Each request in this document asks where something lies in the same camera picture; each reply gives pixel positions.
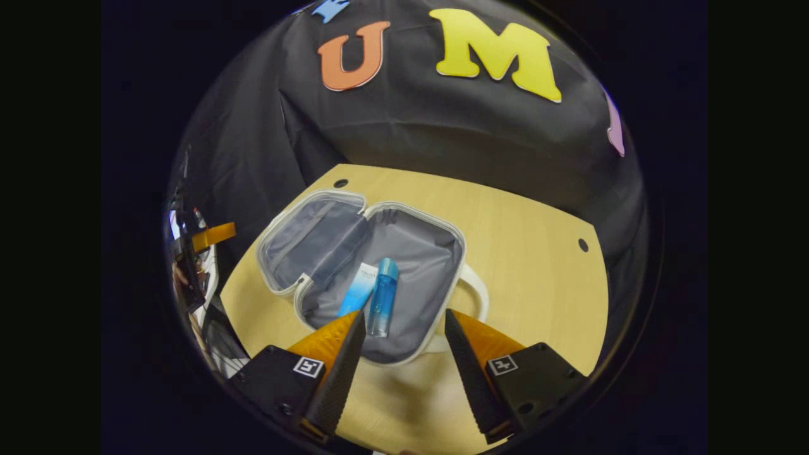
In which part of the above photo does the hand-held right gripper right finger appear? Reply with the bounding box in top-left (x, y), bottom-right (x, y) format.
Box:
top-left (444, 308), bottom-right (588, 444)

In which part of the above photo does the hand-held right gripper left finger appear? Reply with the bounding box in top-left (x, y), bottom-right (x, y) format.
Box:
top-left (228, 308), bottom-right (367, 446)

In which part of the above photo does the blue white skin care tube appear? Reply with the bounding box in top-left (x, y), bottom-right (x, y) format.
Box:
top-left (336, 262), bottom-right (380, 319)

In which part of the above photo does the blue skin care bottle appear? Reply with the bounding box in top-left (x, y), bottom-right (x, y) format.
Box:
top-left (367, 257), bottom-right (401, 339)

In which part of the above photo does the black backdrop cloth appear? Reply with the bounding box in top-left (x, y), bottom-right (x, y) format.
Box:
top-left (167, 0), bottom-right (648, 380)

